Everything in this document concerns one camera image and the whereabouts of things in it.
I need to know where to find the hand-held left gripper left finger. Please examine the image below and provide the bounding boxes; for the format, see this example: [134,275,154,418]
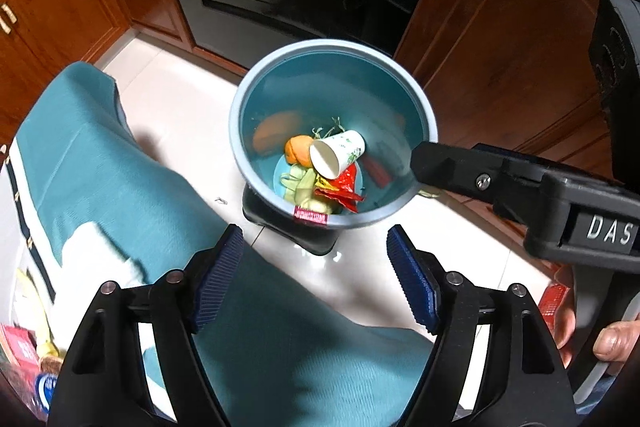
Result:
[47,223,246,427]

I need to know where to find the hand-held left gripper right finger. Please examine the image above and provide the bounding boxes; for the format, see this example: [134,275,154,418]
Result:
[386,225,593,427]

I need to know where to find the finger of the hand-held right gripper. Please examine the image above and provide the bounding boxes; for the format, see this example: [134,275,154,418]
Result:
[472,143,549,181]
[410,141,502,204]

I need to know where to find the white tissue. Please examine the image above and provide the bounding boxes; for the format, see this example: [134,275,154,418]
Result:
[62,221,151,289]

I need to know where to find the blue round trash bin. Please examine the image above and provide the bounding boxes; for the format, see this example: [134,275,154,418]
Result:
[229,38,440,230]

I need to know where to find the person's right hand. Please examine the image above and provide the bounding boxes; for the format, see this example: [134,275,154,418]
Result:
[552,267,640,370]

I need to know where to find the red ribbed plastic piece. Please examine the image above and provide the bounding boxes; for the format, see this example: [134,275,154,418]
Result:
[539,283,572,349]

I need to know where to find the black plastic stand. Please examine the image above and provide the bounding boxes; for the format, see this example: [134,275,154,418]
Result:
[242,187,342,257]

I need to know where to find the red crumpled snack wrapper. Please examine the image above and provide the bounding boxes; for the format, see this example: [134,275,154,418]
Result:
[314,162,367,214]

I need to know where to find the pink printed label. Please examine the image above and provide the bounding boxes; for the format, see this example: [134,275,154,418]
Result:
[292,206,328,226]

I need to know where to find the white printed paper cup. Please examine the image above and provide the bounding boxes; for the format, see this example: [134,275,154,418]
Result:
[309,130,366,180]

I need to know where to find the green vegetable scraps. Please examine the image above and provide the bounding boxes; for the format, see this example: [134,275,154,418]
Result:
[280,164,321,204]

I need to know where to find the green plant stems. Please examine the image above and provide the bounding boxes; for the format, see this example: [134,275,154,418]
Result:
[311,117,347,141]

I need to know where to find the plain wooden cabinet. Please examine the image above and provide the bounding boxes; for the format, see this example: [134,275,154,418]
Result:
[392,0,628,190]

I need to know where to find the orange peel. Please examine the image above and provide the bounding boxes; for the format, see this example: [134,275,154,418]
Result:
[284,135,315,166]

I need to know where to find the teal and white tablecloth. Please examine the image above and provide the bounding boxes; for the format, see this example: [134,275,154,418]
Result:
[5,61,436,427]

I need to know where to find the yellow snack packet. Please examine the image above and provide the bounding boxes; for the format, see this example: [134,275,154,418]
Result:
[16,267,59,356]

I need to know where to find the red printed box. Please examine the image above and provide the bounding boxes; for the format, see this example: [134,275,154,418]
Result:
[0,324,41,370]

